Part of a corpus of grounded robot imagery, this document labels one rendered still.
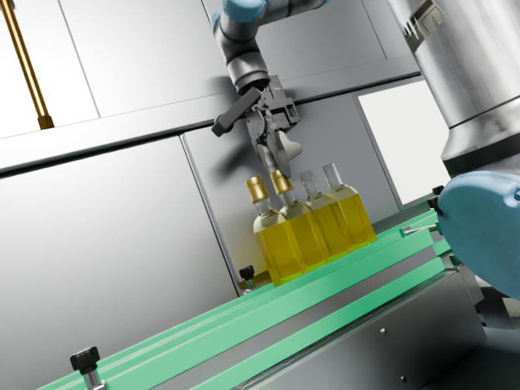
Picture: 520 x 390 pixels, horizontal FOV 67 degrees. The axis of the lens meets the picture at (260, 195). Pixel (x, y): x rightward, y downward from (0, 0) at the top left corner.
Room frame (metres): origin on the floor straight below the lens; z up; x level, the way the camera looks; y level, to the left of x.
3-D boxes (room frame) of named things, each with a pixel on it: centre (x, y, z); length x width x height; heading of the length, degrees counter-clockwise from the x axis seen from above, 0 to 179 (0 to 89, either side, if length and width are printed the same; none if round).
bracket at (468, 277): (0.75, -0.27, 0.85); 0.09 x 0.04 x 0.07; 25
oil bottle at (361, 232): (0.81, -0.15, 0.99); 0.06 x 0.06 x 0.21; 25
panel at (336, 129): (1.03, -0.30, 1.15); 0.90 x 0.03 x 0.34; 115
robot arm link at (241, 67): (0.78, -0.07, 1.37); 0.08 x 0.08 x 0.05
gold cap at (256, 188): (0.74, 0.00, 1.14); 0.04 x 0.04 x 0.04
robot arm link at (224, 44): (0.77, -0.07, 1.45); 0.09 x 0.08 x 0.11; 14
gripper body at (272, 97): (0.78, -0.07, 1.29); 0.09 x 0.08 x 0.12; 115
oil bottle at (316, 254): (0.77, -0.05, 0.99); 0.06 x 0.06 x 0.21; 25
